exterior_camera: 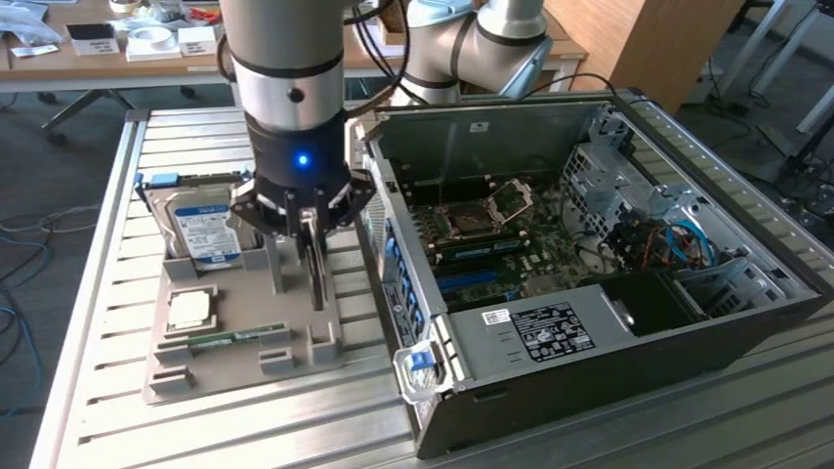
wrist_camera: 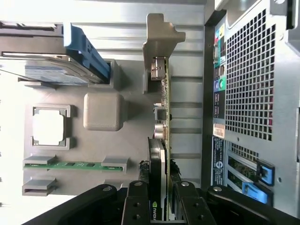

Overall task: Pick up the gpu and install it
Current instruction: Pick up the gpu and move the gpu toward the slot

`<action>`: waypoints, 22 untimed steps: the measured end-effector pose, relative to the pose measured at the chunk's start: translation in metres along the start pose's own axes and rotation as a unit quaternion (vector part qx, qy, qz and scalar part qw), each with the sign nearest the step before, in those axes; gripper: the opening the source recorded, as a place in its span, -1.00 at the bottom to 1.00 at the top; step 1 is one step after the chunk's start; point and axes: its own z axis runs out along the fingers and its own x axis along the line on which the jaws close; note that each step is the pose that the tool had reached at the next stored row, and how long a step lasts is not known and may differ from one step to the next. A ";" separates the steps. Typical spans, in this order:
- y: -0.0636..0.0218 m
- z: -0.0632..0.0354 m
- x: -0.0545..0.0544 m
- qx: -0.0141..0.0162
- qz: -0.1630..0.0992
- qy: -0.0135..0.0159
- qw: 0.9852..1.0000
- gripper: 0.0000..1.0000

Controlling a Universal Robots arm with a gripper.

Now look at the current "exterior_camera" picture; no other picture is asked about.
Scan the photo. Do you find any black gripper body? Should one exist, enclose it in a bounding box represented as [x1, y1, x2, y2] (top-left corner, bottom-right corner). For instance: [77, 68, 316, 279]
[244, 108, 355, 212]

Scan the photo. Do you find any graphics card with black cooler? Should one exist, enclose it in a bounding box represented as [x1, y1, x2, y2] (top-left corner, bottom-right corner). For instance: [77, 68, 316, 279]
[297, 208, 329, 313]

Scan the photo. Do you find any hard disk with blue label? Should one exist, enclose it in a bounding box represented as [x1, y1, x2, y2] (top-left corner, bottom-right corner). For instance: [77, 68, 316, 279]
[133, 165, 262, 274]

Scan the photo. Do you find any CPU socket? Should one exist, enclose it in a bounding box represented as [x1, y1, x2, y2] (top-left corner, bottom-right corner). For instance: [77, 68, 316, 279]
[440, 203, 504, 241]

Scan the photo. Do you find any grey parts rack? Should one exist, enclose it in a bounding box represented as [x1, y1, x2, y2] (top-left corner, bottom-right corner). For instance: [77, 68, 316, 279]
[140, 214, 345, 407]

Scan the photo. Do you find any silver CPU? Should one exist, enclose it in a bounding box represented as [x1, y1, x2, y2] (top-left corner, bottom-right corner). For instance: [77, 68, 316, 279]
[164, 290, 214, 334]

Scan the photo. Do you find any metal socket cover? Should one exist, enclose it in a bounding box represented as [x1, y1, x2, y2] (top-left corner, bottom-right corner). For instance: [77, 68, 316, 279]
[484, 177, 536, 230]

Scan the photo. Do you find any white paper stack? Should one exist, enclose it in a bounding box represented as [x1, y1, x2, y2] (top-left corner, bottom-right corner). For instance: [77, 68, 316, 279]
[351, 22, 409, 61]

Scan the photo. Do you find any small white box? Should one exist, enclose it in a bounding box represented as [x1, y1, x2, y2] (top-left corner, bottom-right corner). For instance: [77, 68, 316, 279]
[176, 25, 220, 58]

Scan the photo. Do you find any flat white box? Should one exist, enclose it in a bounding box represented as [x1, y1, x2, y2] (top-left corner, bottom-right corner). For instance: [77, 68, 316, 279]
[124, 37, 185, 64]

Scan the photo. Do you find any brown cardboard box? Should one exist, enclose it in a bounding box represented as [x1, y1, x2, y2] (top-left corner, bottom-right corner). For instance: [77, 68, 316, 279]
[376, 0, 411, 46]

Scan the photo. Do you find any white tape roll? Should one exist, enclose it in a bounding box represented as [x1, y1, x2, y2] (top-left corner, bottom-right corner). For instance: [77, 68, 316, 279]
[126, 26, 178, 53]

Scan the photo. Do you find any green motherboard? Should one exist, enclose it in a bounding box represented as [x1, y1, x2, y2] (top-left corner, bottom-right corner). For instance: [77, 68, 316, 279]
[409, 194, 620, 314]

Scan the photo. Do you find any grey chair base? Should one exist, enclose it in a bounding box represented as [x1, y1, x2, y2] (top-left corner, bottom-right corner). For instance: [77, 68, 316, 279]
[36, 86, 197, 146]

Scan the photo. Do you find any blue case latch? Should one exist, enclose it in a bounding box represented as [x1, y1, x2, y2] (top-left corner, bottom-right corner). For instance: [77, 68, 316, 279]
[403, 349, 435, 380]

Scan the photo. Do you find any silver perforated drive cage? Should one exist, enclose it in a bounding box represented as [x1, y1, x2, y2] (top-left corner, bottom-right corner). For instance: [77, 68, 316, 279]
[557, 141, 711, 275]

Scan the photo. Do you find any grey power supply unit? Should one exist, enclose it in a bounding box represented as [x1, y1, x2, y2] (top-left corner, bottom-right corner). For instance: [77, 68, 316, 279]
[447, 285, 637, 383]

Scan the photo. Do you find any white box with black lid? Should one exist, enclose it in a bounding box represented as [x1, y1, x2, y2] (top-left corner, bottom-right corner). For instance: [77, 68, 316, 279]
[65, 22, 122, 57]

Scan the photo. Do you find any white paper label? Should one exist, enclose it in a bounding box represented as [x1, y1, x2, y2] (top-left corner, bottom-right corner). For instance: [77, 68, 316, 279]
[8, 44, 61, 60]

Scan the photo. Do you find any clear plastic bag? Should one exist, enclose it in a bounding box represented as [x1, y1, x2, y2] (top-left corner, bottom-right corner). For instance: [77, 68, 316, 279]
[0, 0, 65, 46]

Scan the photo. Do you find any open black PC case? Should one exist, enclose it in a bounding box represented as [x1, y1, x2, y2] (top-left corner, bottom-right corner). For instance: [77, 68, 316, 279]
[343, 87, 834, 460]

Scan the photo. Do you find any silver disk bay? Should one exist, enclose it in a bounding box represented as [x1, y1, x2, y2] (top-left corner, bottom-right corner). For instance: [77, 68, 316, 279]
[673, 252, 794, 320]

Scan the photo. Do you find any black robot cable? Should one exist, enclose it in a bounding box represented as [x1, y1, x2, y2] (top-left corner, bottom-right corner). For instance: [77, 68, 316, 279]
[216, 0, 431, 105]

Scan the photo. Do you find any white floor cable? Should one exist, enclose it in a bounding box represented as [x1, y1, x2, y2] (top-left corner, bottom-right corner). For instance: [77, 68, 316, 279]
[0, 203, 100, 236]

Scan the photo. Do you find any wooden desk with white frame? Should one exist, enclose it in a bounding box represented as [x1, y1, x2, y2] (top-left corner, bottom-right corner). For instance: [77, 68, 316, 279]
[0, 0, 591, 108]

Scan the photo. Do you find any blue floor cable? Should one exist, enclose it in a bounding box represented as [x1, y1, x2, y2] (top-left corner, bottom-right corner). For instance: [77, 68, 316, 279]
[0, 234, 52, 417]

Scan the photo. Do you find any thin black cable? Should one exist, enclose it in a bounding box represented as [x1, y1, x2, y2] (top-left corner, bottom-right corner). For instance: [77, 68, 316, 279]
[549, 71, 647, 105]

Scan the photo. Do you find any blue wire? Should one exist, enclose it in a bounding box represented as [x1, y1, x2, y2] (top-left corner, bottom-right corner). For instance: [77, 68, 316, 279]
[663, 219, 719, 269]

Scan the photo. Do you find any white table frame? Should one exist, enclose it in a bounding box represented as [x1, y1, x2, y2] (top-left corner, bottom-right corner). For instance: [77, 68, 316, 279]
[714, 0, 834, 134]

